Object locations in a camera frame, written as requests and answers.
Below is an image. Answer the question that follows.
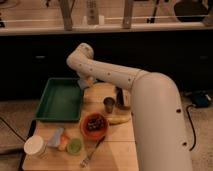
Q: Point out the orange small object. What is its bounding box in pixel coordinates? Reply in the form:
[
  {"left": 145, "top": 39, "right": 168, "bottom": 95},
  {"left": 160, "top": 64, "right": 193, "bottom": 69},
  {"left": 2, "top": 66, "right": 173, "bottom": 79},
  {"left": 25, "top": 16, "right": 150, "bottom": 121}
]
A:
[{"left": 58, "top": 134, "right": 70, "bottom": 151}]

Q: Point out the metal cup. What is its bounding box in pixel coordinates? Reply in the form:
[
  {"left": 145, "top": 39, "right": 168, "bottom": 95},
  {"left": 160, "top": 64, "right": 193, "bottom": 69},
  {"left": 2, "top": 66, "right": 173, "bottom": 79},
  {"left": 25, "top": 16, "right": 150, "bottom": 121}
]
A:
[{"left": 103, "top": 97, "right": 115, "bottom": 113}]

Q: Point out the left wooden post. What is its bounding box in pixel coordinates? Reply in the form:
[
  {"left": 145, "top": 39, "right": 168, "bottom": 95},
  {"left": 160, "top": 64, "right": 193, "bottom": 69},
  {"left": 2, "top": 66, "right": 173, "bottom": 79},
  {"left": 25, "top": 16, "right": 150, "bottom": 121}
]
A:
[{"left": 59, "top": 0, "right": 73, "bottom": 31}]

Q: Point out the grey blue cloth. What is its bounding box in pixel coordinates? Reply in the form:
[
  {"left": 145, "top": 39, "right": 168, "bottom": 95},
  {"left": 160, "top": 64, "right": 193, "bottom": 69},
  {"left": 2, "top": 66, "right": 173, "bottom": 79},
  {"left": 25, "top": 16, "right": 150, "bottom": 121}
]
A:
[{"left": 47, "top": 127, "right": 64, "bottom": 147}]

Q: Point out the white lidded container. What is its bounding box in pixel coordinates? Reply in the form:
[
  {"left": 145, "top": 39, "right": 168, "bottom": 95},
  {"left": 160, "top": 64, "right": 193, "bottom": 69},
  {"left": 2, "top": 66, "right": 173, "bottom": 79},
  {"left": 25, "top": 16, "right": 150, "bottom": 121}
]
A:
[{"left": 24, "top": 135, "right": 46, "bottom": 157}]

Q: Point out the black cable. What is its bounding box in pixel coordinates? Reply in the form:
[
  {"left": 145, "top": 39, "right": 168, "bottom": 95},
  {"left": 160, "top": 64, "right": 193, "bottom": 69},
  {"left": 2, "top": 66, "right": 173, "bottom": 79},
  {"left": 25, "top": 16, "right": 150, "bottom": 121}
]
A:
[{"left": 185, "top": 103, "right": 198, "bottom": 152}]

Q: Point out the white remote control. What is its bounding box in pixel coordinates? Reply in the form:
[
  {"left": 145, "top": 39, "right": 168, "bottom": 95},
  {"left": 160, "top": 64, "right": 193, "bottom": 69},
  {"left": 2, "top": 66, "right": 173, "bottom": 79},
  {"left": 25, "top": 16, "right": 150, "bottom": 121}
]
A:
[{"left": 86, "top": 0, "right": 99, "bottom": 25}]

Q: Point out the blue black floor device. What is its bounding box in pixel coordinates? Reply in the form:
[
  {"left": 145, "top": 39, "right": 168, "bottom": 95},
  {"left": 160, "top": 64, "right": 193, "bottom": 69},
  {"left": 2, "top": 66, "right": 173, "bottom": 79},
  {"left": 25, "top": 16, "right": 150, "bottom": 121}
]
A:
[{"left": 190, "top": 92, "right": 212, "bottom": 108}]

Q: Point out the black chair base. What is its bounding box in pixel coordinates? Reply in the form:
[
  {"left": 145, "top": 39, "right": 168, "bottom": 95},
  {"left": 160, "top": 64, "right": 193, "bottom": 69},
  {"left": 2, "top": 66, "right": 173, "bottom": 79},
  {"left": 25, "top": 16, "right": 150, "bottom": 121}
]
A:
[{"left": 174, "top": 0, "right": 208, "bottom": 22}]

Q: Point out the green round lid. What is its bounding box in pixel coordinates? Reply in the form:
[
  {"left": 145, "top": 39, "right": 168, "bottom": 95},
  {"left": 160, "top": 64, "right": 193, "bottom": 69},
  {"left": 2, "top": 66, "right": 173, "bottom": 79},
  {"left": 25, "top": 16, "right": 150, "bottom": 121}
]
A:
[{"left": 66, "top": 138, "right": 82, "bottom": 155}]

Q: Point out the metal fork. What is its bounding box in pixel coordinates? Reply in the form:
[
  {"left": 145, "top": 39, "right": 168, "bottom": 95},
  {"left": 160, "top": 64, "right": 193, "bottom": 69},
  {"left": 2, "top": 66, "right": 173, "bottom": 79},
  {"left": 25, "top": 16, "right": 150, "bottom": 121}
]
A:
[{"left": 80, "top": 136, "right": 105, "bottom": 168}]

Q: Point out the wooden post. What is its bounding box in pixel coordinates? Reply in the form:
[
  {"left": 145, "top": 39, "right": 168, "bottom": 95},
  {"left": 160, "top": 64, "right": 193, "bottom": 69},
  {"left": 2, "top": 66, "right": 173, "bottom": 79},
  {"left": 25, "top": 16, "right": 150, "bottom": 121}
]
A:
[
  {"left": 122, "top": 0, "right": 134, "bottom": 29},
  {"left": 59, "top": 0, "right": 73, "bottom": 31}
]

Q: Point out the wooden cutting board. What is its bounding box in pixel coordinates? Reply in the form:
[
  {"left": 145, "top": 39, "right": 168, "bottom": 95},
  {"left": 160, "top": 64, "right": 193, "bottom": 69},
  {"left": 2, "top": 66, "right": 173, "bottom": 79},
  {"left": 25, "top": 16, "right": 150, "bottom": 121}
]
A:
[{"left": 84, "top": 83, "right": 116, "bottom": 103}]

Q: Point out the orange bowl with dark food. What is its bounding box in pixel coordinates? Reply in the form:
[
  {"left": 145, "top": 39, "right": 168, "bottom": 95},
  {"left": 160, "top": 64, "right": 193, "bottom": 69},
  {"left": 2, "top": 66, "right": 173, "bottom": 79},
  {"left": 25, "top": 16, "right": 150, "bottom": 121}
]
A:
[{"left": 79, "top": 113, "right": 109, "bottom": 140}]

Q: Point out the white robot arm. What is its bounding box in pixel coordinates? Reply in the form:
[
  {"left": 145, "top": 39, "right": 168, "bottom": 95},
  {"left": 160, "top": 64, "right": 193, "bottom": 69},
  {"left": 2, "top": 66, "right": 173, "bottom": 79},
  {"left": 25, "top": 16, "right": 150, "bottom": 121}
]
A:
[{"left": 66, "top": 43, "right": 193, "bottom": 171}]

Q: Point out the right wooden post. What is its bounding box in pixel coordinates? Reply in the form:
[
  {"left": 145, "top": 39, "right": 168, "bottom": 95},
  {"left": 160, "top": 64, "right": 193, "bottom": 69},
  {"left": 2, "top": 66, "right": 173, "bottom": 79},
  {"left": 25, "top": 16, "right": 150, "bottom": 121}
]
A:
[{"left": 122, "top": 0, "right": 134, "bottom": 29}]

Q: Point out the yellow banana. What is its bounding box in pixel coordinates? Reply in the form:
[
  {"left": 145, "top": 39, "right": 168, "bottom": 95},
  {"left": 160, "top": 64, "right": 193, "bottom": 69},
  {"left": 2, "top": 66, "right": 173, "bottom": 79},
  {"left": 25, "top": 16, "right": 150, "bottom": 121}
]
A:
[{"left": 107, "top": 115, "right": 131, "bottom": 125}]

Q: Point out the green plastic tray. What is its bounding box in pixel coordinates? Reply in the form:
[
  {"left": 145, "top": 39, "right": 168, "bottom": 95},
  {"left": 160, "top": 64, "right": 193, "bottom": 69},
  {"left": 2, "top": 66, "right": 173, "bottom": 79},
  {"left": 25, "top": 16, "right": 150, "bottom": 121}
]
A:
[{"left": 35, "top": 78, "right": 84, "bottom": 122}]

